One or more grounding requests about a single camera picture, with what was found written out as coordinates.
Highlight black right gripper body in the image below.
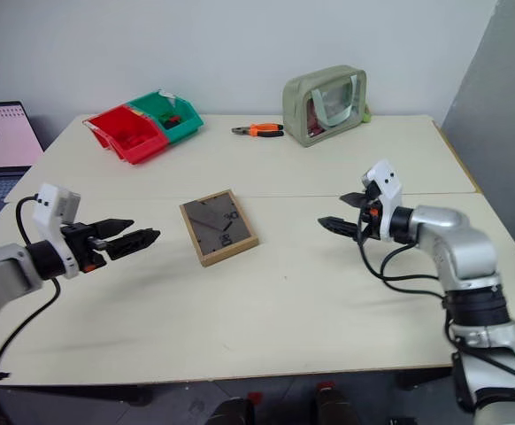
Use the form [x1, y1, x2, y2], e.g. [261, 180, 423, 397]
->
[357, 182, 383, 240]

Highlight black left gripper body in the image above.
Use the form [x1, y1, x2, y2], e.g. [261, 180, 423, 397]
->
[59, 223, 109, 274]

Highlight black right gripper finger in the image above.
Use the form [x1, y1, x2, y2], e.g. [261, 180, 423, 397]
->
[318, 216, 361, 242]
[339, 191, 366, 209]

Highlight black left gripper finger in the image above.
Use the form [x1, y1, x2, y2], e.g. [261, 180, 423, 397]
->
[91, 217, 135, 238]
[104, 228, 162, 261]

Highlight red plastic storage bin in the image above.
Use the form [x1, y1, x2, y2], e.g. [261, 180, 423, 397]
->
[82, 104, 170, 166]

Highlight olive green clear pouch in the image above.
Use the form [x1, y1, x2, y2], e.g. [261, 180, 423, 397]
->
[281, 65, 374, 149]

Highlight green plastic storage bin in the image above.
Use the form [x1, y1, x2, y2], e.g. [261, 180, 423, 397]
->
[127, 89, 205, 146]

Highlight dark rounded robot foot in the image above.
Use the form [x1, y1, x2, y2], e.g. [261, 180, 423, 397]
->
[313, 381, 361, 425]
[204, 391, 263, 425]

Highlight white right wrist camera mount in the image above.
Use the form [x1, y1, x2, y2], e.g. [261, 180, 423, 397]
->
[361, 158, 404, 243]

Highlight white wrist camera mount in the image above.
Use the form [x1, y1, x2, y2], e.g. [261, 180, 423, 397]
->
[32, 182, 82, 280]
[361, 158, 404, 243]

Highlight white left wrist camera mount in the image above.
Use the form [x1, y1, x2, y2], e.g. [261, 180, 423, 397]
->
[32, 182, 82, 280]

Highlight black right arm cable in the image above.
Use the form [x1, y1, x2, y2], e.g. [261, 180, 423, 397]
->
[355, 220, 515, 386]

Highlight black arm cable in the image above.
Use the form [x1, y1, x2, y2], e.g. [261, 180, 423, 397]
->
[355, 220, 515, 386]
[0, 195, 62, 377]

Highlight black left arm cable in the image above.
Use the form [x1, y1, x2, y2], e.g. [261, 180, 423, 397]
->
[0, 195, 62, 377]

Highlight wooden picture frame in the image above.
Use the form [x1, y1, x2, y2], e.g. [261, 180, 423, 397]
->
[179, 189, 260, 268]

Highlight orange handled pliers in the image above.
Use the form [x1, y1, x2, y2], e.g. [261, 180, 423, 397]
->
[231, 122, 286, 139]

